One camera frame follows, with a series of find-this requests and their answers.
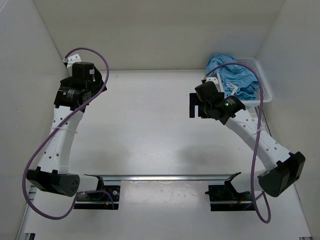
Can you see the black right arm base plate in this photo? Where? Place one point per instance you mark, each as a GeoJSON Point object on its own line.
{"type": "Point", "coordinates": [225, 198]}

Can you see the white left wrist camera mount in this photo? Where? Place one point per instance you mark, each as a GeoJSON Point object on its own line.
{"type": "Point", "coordinates": [70, 60]}

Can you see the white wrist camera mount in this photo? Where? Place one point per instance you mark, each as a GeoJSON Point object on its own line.
{"type": "Point", "coordinates": [70, 60]}
{"type": "Point", "coordinates": [216, 80]}

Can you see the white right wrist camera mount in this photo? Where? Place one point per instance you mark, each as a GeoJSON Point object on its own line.
{"type": "Point", "coordinates": [216, 80]}

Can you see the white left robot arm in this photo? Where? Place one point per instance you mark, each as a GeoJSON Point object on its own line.
{"type": "Point", "coordinates": [52, 173]}

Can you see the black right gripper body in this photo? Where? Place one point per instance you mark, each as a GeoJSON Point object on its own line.
{"type": "Point", "coordinates": [206, 113]}

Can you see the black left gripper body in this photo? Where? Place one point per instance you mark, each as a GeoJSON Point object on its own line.
{"type": "Point", "coordinates": [97, 85]}

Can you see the aluminium front rail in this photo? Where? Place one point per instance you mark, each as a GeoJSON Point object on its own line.
{"type": "Point", "coordinates": [167, 177]}

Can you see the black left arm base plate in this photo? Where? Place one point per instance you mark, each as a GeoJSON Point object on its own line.
{"type": "Point", "coordinates": [100, 200]}

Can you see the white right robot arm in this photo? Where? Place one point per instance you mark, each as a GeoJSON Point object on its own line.
{"type": "Point", "coordinates": [282, 168]}

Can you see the light blue shorts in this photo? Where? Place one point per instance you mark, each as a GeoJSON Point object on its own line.
{"type": "Point", "coordinates": [236, 80]}

